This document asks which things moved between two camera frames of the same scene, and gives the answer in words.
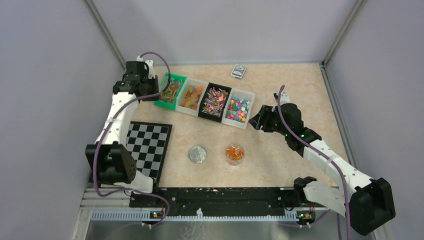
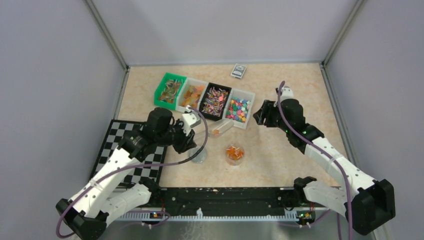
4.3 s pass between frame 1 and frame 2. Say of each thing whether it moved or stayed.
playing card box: stayed
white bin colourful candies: stayed
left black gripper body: moved
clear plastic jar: stayed
